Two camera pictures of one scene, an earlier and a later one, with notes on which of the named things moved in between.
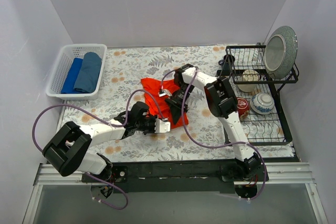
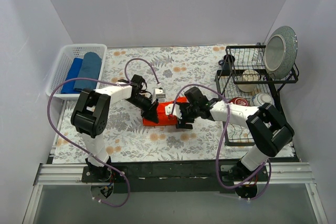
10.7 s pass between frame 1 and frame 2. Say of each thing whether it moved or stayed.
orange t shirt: moved
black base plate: stayed
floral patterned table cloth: stayed
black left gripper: moved
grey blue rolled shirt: stayed
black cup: stayed
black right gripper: moved
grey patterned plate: stayed
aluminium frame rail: stayed
